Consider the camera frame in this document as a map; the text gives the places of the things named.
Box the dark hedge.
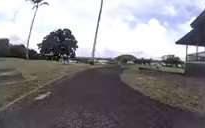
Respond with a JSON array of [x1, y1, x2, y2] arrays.
[[0, 37, 41, 60]]

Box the distant group of trees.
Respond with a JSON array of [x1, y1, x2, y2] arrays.
[[161, 54, 185, 67], [115, 54, 153, 66]]

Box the thin tall palm tree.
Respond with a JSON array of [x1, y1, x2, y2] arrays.
[[24, 0, 50, 60]]

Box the dark asphalt path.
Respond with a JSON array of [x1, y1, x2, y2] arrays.
[[0, 64, 205, 128]]

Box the big dark round tree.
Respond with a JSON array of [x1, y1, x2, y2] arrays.
[[36, 28, 79, 63]]

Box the dry grass lawn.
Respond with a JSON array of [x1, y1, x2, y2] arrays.
[[119, 63, 205, 114]]

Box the white building with dark roof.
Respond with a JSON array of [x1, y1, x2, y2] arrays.
[[175, 0, 205, 76]]

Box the pale flat stone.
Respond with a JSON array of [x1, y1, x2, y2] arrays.
[[33, 91, 53, 102]]

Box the tall palm tree trunk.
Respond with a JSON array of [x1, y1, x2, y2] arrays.
[[90, 0, 104, 63]]

